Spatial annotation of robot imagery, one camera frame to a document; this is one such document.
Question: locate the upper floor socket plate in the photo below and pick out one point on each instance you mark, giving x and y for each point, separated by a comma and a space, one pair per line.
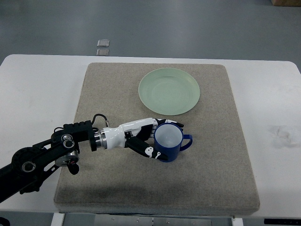
103, 43

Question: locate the cardboard box corner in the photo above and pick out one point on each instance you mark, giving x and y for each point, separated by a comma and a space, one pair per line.
286, 3

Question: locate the floor socket plate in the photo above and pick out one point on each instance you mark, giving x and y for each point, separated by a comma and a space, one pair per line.
103, 43
102, 52

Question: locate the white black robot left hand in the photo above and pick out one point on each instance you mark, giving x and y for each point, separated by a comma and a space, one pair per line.
137, 135

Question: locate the lower floor socket plate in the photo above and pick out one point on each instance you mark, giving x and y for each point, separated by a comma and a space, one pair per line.
102, 52

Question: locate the blue mug white inside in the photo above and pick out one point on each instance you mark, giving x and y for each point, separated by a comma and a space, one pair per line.
169, 140

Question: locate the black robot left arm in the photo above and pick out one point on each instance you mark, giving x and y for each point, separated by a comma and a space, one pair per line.
26, 172

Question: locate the light green plate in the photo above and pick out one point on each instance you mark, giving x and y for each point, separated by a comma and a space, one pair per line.
169, 91

